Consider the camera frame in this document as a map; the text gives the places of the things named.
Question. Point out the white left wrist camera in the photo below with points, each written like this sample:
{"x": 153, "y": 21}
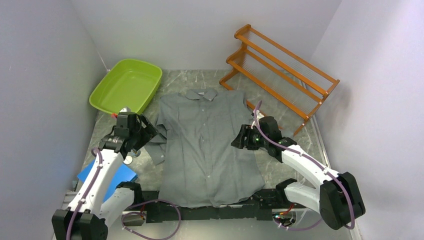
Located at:
{"x": 123, "y": 110}

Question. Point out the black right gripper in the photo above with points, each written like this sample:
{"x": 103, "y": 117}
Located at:
{"x": 240, "y": 142}

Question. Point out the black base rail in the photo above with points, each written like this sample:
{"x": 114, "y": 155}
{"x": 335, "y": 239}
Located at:
{"x": 264, "y": 205}

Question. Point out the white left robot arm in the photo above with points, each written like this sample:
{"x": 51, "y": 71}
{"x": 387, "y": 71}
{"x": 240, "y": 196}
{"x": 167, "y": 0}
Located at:
{"x": 88, "y": 216}

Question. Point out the green plastic tub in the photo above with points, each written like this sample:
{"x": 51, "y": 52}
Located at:
{"x": 130, "y": 83}

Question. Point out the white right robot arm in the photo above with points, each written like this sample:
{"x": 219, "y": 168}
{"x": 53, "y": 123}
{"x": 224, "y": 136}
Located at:
{"x": 333, "y": 195}

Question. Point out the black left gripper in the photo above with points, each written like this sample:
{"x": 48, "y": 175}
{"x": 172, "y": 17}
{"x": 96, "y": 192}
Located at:
{"x": 149, "y": 131}

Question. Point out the grey button-up shirt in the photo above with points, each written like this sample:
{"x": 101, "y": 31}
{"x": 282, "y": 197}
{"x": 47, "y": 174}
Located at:
{"x": 200, "y": 167}

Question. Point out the orange wooden rack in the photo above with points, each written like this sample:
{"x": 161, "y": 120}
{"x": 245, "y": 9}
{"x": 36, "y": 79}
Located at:
{"x": 288, "y": 78}

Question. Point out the blue flat pad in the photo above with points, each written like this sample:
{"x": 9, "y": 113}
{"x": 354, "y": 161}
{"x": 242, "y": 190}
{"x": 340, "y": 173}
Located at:
{"x": 123, "y": 174}

